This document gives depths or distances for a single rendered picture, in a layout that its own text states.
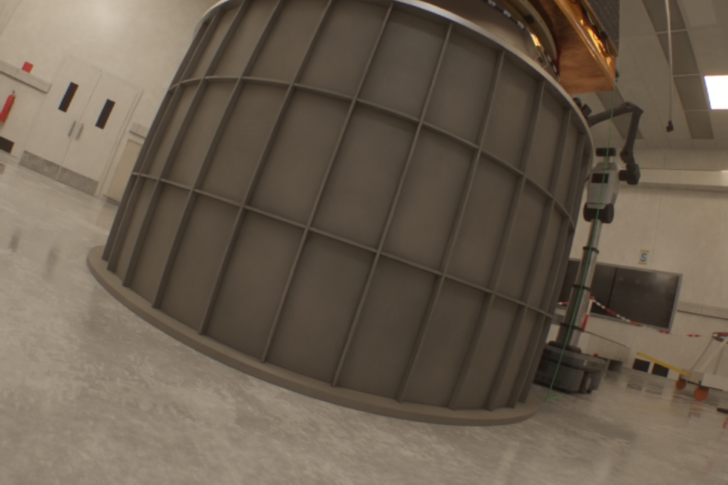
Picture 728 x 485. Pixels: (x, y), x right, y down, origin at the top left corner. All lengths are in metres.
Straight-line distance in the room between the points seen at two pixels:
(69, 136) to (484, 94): 8.41
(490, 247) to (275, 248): 0.63
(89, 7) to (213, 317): 8.97
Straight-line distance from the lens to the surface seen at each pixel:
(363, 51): 1.27
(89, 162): 8.99
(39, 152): 9.09
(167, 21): 9.77
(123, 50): 9.44
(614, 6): 2.78
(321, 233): 1.06
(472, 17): 1.51
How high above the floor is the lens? 0.32
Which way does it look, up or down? 9 degrees up
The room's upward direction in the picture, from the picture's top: 19 degrees clockwise
